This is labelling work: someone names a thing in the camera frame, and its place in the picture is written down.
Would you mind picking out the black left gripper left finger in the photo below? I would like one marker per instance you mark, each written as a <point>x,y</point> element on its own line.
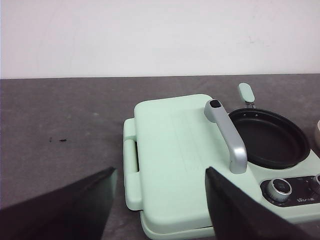
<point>77,211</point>

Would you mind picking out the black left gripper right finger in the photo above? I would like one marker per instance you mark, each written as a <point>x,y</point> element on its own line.
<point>236,216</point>

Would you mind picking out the mint green sandwich maker lid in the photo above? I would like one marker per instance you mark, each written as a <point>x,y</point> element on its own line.
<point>177,140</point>

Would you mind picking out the mint green breakfast maker base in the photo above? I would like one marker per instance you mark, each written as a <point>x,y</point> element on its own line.
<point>303,204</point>

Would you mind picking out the left silver control knob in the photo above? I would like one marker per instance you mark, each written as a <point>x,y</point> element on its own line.
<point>279,190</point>

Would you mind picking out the black frying pan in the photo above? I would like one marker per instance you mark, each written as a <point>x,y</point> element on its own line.
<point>272,141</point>

